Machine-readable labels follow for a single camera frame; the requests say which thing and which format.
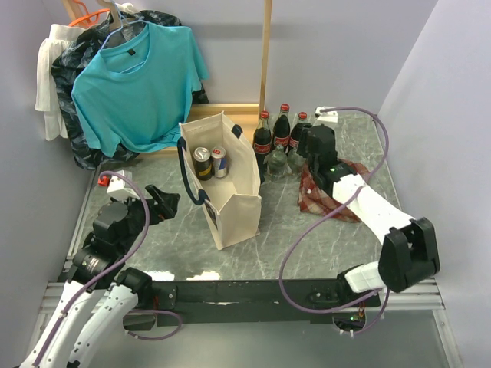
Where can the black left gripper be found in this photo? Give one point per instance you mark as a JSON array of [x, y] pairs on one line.
[[166, 205]]

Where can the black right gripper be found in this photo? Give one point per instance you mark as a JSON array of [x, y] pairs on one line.
[[301, 150]]

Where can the Coca-Cola glass bottle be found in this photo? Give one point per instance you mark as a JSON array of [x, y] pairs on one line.
[[262, 140], [282, 129], [301, 122]]

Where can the green cap clear bottle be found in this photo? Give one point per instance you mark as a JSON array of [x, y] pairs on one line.
[[295, 162], [277, 162]]

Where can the red tab drink can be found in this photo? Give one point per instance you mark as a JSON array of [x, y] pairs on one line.
[[218, 155]]

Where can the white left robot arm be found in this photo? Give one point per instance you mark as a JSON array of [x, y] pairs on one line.
[[100, 290]]

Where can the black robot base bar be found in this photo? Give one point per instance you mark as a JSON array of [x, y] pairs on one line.
[[206, 302]]

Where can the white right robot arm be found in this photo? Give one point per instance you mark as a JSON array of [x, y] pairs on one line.
[[409, 251]]

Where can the beige canvas tote bag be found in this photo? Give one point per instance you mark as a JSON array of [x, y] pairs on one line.
[[231, 204]]

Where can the red plaid cloth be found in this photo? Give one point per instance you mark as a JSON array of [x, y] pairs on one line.
[[313, 200]]

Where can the silver top drink can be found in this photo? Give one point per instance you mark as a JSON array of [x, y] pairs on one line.
[[202, 163]]

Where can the turquoise t-shirt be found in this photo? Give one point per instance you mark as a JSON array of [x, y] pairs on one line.
[[136, 94]]

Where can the white hanging garment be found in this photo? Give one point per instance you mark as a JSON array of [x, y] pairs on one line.
[[62, 43]]

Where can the dark floral patterned shirt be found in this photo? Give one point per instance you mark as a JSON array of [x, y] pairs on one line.
[[84, 156]]

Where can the orange plastic hanger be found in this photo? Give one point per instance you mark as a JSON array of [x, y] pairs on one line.
[[80, 16]]

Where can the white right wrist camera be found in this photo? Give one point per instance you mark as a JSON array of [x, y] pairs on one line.
[[323, 115]]

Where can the aluminium rail profile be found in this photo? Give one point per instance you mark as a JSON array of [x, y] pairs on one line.
[[424, 296]]

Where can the light blue wire hanger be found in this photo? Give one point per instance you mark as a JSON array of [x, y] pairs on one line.
[[119, 30]]

